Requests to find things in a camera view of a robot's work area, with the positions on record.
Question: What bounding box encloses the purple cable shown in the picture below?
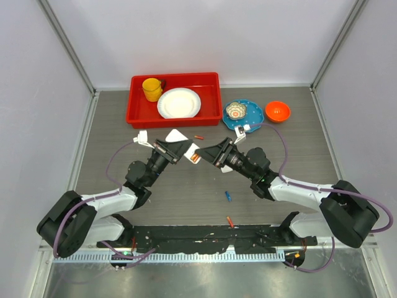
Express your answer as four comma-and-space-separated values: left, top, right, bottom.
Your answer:
53, 141, 158, 271
249, 123, 393, 274

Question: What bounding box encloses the orange battery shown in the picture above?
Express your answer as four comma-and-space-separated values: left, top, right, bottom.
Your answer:
190, 153, 200, 163

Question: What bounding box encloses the slotted cable duct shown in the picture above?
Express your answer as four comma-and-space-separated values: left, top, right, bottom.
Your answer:
53, 250, 285, 264

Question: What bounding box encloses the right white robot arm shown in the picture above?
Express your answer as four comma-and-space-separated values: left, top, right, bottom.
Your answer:
195, 138, 379, 248

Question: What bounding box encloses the white paper plate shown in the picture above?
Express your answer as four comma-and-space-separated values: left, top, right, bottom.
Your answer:
157, 88, 202, 119

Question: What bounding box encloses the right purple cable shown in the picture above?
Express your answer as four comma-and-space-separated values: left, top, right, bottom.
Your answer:
249, 123, 393, 274

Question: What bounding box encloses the orange plastic bowl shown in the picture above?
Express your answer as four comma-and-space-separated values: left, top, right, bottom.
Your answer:
265, 101, 291, 123

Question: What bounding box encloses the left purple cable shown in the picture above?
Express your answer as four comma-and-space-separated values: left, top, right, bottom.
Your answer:
53, 141, 158, 271

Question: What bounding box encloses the white remote control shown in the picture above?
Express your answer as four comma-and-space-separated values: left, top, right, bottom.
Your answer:
166, 129, 201, 165

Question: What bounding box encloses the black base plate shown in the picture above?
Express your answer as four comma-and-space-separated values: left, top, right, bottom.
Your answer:
107, 225, 318, 255

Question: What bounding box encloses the red battery near base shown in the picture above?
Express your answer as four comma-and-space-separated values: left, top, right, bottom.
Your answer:
226, 216, 234, 228

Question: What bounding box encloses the yellow mug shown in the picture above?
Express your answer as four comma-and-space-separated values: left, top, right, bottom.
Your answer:
142, 78, 166, 102

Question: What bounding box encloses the red plastic tray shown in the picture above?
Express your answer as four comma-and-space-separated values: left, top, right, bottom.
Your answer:
125, 72, 223, 129

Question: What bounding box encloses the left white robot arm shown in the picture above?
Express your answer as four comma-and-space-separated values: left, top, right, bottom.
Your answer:
37, 139, 193, 258

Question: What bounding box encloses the small patterned bowl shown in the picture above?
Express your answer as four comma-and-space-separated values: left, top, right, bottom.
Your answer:
225, 101, 247, 120

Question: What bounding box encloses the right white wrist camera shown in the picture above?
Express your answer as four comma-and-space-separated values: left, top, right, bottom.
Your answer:
234, 124, 251, 145

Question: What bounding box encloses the blue dotted plate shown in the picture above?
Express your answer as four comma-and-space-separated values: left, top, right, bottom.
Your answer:
222, 99, 264, 133

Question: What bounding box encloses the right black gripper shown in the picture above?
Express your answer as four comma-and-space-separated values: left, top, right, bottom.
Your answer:
195, 138, 256, 181

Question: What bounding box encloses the white battery cover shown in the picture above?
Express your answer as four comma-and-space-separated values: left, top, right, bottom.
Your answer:
221, 166, 233, 173

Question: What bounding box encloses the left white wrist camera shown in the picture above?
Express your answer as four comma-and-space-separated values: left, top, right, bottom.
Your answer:
133, 130, 153, 148

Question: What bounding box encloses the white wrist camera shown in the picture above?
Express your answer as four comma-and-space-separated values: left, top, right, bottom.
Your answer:
234, 124, 251, 145
133, 130, 153, 148

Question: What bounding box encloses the blue battery right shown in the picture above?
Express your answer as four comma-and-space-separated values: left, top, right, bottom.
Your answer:
225, 191, 232, 202

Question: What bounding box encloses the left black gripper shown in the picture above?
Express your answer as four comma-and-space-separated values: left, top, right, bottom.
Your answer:
145, 139, 192, 187

